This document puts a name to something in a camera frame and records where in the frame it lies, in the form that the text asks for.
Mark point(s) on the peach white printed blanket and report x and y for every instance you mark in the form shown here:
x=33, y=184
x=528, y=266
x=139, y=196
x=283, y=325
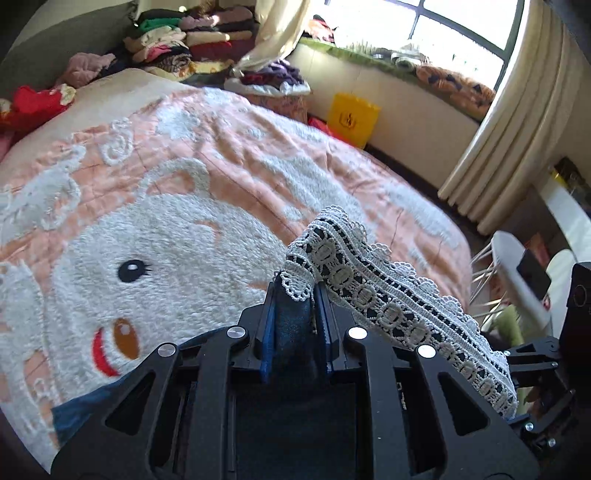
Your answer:
x=184, y=207

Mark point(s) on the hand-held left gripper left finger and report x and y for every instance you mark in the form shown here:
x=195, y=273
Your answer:
x=267, y=332

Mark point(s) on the black phone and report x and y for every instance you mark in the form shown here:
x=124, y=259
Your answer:
x=533, y=274

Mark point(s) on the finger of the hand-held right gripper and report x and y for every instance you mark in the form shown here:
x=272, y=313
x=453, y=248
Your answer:
x=549, y=422
x=535, y=353

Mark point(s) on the pile of folded clothes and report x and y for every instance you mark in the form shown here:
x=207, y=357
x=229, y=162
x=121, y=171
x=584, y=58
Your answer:
x=207, y=46

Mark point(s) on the white stool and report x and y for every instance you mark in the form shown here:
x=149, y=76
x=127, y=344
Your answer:
x=505, y=249

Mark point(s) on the yellow bag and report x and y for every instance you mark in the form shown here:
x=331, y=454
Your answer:
x=353, y=120

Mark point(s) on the grey headboard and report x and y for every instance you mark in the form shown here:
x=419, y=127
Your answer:
x=55, y=41

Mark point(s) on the orange patterned cushion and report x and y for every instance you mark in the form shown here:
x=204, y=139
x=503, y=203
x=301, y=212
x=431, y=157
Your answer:
x=461, y=92

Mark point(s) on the pink plush garment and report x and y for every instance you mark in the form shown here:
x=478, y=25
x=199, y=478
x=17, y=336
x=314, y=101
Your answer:
x=85, y=64

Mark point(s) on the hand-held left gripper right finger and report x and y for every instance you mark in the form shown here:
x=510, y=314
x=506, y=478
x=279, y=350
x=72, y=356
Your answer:
x=325, y=332

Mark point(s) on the red garment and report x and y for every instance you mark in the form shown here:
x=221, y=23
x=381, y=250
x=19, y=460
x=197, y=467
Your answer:
x=32, y=104

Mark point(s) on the purple clothes heap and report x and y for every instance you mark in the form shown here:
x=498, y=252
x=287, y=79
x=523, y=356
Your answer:
x=281, y=74

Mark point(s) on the window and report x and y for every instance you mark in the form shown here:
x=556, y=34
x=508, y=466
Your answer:
x=461, y=27

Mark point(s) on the cream pleated curtain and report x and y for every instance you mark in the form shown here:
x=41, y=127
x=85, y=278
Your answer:
x=517, y=138

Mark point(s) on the cream bed sheet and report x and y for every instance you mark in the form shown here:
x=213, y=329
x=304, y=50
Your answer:
x=115, y=92

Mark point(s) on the green sill mat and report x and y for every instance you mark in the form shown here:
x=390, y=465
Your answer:
x=351, y=55

